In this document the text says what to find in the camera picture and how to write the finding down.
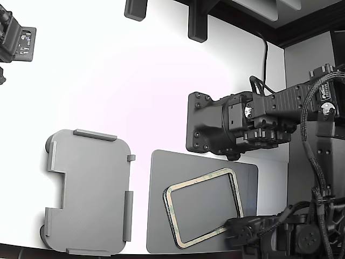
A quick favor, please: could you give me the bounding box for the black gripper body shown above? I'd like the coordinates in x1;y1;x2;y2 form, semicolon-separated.
240;237;273;259

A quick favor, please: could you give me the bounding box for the beige tape-backed rectangular frame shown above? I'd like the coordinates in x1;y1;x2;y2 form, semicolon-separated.
163;167;245;249

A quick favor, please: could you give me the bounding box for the black six-joint robot arm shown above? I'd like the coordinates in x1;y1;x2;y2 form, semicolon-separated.
222;63;345;259

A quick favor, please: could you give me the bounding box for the gray plastic box tray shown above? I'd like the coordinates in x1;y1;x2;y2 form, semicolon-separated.
39;128;136;257

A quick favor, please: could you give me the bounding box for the gray flat mat plate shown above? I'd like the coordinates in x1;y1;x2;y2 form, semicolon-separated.
146;149;259;254

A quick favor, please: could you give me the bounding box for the large light gray panel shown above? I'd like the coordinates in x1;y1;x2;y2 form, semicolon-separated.
231;0;280;23

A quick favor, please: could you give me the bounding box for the small light gray panel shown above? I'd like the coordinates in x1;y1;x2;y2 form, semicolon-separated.
280;0;303;12

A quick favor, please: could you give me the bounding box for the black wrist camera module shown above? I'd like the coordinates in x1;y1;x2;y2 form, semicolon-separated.
225;216;261;245

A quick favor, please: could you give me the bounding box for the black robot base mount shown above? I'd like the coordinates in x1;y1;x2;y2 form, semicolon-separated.
187;91;243;162

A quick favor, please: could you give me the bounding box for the black base power cable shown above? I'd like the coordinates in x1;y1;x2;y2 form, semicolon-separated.
254;30;270;96

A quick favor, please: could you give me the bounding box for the black shelf frame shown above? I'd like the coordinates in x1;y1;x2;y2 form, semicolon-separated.
172;0;345;49

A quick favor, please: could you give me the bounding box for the black bracket foot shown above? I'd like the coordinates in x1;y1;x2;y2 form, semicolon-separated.
188;0;209;43

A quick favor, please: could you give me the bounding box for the dark gray bracket foot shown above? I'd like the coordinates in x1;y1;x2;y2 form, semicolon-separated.
123;0;148;22

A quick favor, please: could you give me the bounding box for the black camera with circuit board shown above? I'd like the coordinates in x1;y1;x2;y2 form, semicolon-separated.
0;0;37;64

